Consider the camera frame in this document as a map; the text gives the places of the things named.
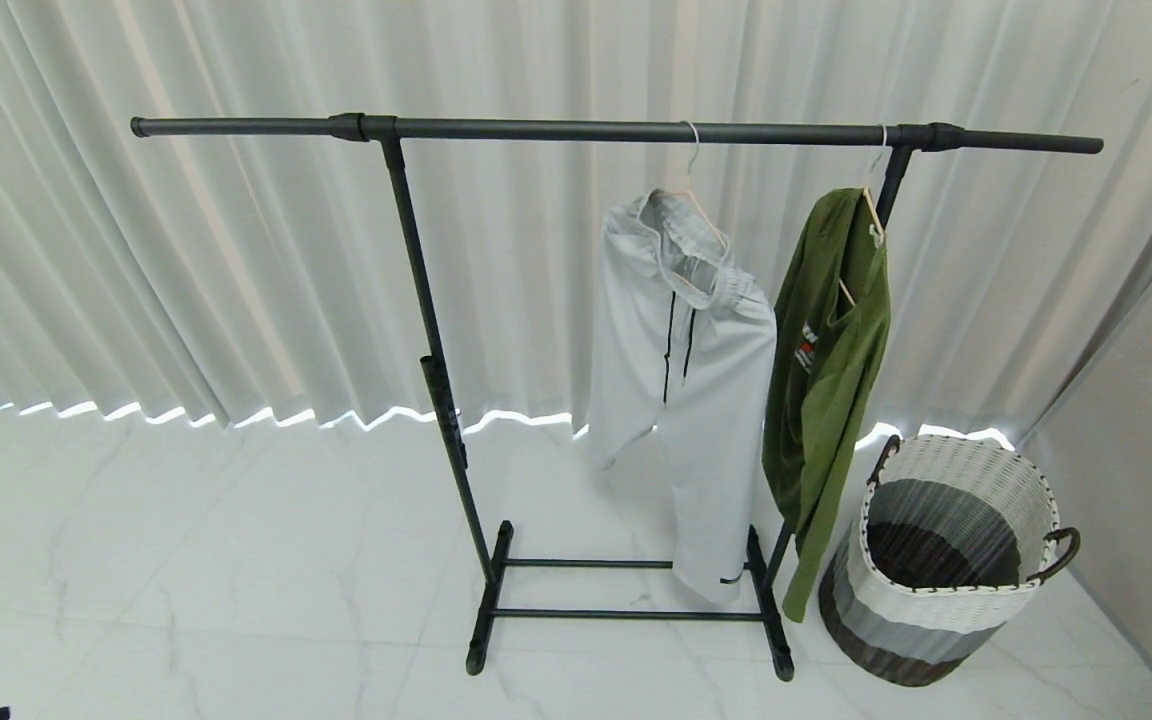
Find pale grey shorts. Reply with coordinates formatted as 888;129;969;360
584;190;779;606

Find green garment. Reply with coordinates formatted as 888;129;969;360
762;187;892;623

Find pink clothes hanger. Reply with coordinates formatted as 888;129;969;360
836;125;890;308
651;122;730;298

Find black clothes rack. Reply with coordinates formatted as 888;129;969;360
129;112;1105;683

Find white laundry basket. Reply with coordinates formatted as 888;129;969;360
818;433;1082;688

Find white curtain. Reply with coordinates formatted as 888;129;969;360
0;0;1152;441

